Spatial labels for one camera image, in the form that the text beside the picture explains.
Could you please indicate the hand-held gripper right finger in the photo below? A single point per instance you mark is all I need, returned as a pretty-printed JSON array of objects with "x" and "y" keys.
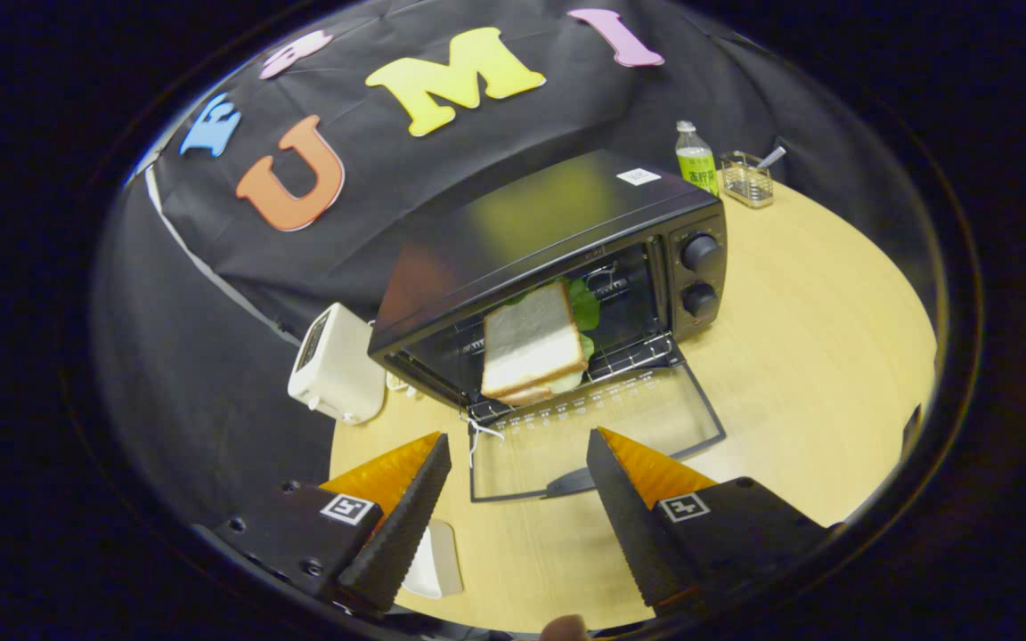
[{"x": 629, "y": 525}]

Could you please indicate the black toaster oven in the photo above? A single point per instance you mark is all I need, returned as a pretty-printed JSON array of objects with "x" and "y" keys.
[{"x": 522, "y": 214}]

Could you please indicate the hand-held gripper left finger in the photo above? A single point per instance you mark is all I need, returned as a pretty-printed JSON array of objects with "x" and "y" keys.
[{"x": 402, "y": 525}]

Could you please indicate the white rectangular tray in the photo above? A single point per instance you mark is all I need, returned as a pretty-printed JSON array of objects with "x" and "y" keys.
[{"x": 437, "y": 561}]

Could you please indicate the lettuce bread sandwich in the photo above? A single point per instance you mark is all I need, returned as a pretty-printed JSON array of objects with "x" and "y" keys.
[{"x": 531, "y": 343}]

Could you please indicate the green label drink bottle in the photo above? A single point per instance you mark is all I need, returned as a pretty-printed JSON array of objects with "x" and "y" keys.
[{"x": 698, "y": 169}]

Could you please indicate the white bread toaster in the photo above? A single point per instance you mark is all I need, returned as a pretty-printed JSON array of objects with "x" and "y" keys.
[{"x": 335, "y": 374}]

